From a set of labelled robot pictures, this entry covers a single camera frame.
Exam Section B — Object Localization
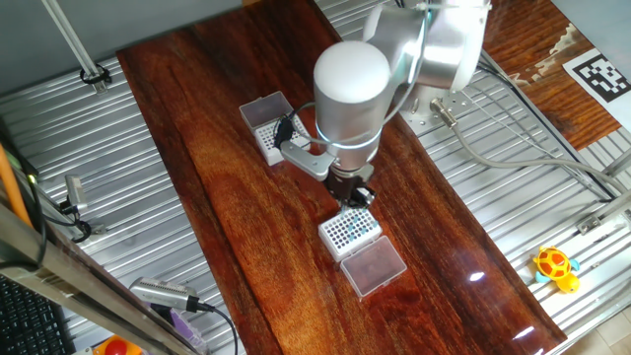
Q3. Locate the grey cable with metal connector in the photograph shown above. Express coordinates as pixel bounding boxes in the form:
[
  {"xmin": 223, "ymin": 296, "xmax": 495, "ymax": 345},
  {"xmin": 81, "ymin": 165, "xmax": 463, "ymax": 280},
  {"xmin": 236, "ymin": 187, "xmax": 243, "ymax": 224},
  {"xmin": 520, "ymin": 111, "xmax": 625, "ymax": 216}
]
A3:
[{"xmin": 429, "ymin": 97, "xmax": 631, "ymax": 196}]

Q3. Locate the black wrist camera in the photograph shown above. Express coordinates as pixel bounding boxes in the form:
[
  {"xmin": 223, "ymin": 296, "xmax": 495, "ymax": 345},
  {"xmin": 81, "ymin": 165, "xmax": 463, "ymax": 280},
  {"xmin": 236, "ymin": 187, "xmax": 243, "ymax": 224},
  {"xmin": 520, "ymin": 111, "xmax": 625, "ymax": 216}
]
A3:
[{"xmin": 272, "ymin": 115, "xmax": 298, "ymax": 150}]

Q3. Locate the white paper marker sheet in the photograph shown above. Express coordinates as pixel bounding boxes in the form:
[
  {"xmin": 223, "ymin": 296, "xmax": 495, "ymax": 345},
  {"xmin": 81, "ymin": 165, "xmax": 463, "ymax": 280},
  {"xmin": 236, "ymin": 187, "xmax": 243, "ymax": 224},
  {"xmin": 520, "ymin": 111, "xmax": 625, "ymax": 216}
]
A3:
[{"xmin": 561, "ymin": 47, "xmax": 631, "ymax": 134}]

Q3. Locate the white hinged pipette tip box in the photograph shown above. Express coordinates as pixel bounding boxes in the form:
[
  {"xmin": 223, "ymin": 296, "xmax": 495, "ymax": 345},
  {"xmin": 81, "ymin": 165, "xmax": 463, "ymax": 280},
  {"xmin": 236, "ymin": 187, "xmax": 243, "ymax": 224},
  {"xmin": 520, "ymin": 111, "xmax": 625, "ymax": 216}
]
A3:
[
  {"xmin": 239, "ymin": 91, "xmax": 312, "ymax": 168},
  {"xmin": 317, "ymin": 206, "xmax": 408, "ymax": 300}
]

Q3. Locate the black hanging cable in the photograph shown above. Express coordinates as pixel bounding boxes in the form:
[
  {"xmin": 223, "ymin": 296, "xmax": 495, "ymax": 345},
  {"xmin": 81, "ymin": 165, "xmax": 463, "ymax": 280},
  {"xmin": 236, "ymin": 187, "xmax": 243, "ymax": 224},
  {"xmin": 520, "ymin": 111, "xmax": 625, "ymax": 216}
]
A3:
[{"xmin": 0, "ymin": 175, "xmax": 48, "ymax": 271}]

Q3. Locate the yellow orange turtle toy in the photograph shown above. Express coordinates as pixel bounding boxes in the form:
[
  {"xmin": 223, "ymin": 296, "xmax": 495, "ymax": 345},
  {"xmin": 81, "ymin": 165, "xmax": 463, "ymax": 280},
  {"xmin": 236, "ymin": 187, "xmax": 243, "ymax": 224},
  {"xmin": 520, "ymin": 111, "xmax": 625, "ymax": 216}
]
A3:
[{"xmin": 532, "ymin": 245, "xmax": 582, "ymax": 295}]

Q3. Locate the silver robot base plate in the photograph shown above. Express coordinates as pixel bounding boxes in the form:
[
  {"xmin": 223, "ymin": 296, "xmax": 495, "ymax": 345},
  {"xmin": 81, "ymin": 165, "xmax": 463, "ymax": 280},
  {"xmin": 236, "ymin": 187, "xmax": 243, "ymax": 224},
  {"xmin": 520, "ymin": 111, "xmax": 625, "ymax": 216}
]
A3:
[{"xmin": 397, "ymin": 68, "xmax": 474, "ymax": 137}]

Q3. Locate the aluminium frame beam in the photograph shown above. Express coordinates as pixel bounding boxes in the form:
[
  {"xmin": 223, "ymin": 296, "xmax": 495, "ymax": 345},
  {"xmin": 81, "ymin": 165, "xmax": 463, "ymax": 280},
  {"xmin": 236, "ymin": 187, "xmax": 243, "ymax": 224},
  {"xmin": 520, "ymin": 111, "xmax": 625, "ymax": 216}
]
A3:
[{"xmin": 0, "ymin": 201, "xmax": 208, "ymax": 355}]

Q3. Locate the glossy wooden board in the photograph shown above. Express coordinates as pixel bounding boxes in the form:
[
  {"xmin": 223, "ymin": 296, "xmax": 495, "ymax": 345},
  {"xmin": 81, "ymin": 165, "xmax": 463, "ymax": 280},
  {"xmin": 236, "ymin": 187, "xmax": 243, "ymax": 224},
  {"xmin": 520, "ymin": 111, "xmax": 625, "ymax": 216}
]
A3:
[{"xmin": 116, "ymin": 0, "xmax": 568, "ymax": 355}]

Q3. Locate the black rod clamp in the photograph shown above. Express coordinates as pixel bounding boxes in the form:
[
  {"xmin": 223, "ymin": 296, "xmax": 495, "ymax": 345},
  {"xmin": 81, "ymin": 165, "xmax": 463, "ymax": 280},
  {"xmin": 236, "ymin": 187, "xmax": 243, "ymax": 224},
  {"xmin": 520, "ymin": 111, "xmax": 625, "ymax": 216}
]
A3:
[{"xmin": 79, "ymin": 62, "xmax": 113, "ymax": 86}]

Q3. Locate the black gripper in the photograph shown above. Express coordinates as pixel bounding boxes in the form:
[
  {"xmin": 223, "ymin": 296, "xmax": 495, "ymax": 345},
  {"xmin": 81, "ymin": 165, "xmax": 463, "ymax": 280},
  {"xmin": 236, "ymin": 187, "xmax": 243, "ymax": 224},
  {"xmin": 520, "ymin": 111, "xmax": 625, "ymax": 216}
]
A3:
[{"xmin": 324, "ymin": 167, "xmax": 378, "ymax": 211}]

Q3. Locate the purple pipette tip box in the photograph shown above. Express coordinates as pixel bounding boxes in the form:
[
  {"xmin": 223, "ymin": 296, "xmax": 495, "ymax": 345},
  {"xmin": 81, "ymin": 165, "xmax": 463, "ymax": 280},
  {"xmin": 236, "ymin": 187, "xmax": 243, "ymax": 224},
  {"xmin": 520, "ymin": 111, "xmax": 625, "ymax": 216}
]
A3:
[{"xmin": 167, "ymin": 308, "xmax": 208, "ymax": 354}]

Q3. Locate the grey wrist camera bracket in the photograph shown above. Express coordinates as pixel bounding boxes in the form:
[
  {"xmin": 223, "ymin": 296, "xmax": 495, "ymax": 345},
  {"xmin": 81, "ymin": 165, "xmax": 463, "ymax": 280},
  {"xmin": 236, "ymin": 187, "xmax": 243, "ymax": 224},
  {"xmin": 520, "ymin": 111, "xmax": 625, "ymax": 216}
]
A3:
[{"xmin": 279, "ymin": 140, "xmax": 337, "ymax": 182}]

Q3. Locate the grey flat panel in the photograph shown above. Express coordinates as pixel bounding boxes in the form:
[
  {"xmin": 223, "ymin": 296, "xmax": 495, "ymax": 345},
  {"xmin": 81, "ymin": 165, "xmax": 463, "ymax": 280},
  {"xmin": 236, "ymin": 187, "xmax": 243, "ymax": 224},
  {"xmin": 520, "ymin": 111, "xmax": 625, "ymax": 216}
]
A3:
[{"xmin": 550, "ymin": 0, "xmax": 631, "ymax": 83}]

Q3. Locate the aluminium profile bar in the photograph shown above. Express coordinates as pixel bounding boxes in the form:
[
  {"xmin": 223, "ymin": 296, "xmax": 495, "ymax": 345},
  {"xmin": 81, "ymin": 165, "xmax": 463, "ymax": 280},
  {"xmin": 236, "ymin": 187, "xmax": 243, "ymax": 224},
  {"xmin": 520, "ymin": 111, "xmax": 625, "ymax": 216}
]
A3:
[{"xmin": 601, "ymin": 147, "xmax": 631, "ymax": 178}]

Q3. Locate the aluminium profile bracket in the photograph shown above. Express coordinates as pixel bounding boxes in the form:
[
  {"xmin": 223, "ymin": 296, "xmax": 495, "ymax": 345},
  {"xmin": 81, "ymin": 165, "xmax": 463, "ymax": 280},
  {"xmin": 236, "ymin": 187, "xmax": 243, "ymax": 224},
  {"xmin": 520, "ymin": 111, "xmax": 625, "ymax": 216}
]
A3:
[{"xmin": 576, "ymin": 190, "xmax": 631, "ymax": 236}]

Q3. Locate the black camera cable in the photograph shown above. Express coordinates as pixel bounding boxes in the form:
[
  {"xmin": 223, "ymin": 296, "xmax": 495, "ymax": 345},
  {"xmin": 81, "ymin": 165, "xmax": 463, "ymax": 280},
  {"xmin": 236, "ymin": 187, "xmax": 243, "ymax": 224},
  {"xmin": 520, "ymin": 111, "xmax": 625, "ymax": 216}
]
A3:
[{"xmin": 189, "ymin": 295, "xmax": 241, "ymax": 355}]

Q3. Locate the orange pole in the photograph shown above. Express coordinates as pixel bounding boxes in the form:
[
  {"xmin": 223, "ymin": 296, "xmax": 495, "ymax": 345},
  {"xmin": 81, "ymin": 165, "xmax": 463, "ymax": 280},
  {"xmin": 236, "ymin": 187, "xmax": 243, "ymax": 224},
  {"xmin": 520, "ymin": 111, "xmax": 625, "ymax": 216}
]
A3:
[{"xmin": 0, "ymin": 142, "xmax": 34, "ymax": 228}]

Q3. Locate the black keyboard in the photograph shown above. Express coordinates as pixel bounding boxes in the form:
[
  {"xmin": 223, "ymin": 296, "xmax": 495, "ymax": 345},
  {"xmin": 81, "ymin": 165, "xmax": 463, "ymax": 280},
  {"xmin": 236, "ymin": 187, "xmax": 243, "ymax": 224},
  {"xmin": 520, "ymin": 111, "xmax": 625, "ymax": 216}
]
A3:
[{"xmin": 0, "ymin": 273, "xmax": 78, "ymax": 355}]

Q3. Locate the aluminium rod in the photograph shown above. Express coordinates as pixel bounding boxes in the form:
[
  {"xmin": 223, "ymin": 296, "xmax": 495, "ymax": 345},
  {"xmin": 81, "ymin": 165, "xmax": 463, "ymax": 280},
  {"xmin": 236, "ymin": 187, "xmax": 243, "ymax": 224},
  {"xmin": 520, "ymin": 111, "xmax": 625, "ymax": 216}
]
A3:
[{"xmin": 39, "ymin": 0, "xmax": 107, "ymax": 95}]

